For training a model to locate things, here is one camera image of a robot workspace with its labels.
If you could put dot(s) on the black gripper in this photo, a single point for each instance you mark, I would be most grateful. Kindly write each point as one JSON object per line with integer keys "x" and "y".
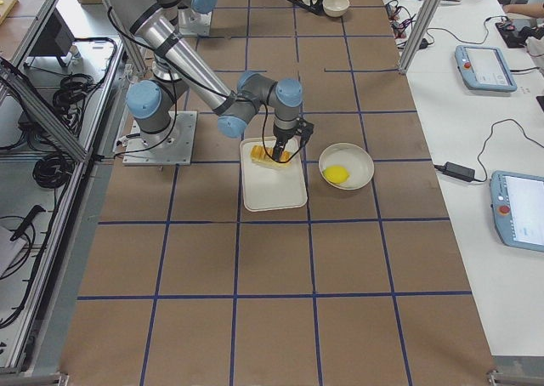
{"x": 281, "y": 140}

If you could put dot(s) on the striped bread roll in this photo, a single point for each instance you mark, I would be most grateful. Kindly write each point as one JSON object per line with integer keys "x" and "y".
{"x": 263, "y": 156}

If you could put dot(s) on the white rectangular tray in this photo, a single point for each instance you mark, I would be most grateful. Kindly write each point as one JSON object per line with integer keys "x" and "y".
{"x": 271, "y": 187}

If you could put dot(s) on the yellow lemon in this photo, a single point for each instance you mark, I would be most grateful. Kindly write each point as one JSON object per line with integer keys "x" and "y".
{"x": 336, "y": 174}

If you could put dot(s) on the white shallow bowl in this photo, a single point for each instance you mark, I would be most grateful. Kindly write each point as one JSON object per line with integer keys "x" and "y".
{"x": 358, "y": 162}

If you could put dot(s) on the cream bowl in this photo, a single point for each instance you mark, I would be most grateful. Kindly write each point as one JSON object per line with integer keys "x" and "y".
{"x": 335, "y": 8}

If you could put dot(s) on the black power adapter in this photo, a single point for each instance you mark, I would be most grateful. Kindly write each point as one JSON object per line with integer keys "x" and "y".
{"x": 460, "y": 172}

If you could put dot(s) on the blue teach pendant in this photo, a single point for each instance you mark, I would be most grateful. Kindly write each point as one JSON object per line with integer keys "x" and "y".
{"x": 517, "y": 209}
{"x": 484, "y": 69}

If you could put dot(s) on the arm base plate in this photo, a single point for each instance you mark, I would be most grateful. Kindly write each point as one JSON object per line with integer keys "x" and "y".
{"x": 193, "y": 24}
{"x": 172, "y": 146}

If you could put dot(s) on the aluminium frame post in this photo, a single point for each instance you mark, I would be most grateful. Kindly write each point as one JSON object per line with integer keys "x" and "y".
{"x": 423, "y": 19}

